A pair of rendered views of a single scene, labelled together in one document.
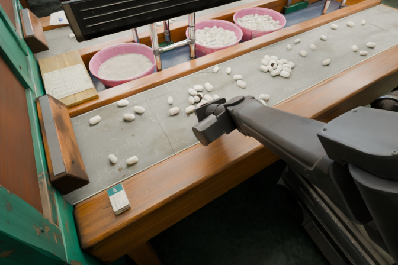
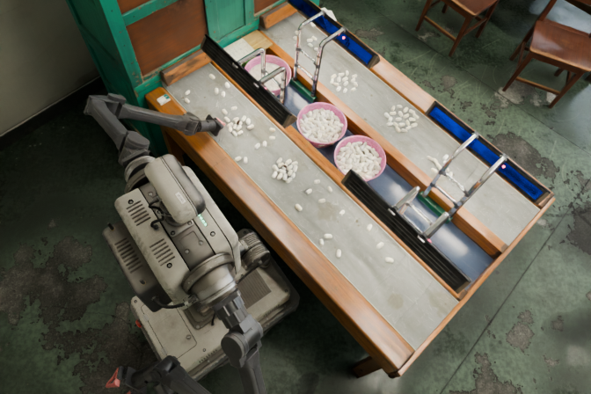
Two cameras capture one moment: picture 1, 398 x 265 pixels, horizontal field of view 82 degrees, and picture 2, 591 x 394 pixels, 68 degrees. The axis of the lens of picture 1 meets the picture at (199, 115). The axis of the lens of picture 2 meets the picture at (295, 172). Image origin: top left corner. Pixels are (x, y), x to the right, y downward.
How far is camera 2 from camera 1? 1.98 m
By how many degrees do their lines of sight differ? 42
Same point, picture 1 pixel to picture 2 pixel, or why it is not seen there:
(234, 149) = (195, 142)
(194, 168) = not seen: hidden behind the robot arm
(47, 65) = (251, 36)
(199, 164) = not seen: hidden behind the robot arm
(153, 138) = (203, 106)
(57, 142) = (178, 65)
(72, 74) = (244, 52)
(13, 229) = (127, 67)
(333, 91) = (254, 200)
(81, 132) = (204, 74)
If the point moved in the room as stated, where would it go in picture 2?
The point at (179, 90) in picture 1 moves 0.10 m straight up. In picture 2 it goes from (246, 112) to (245, 99)
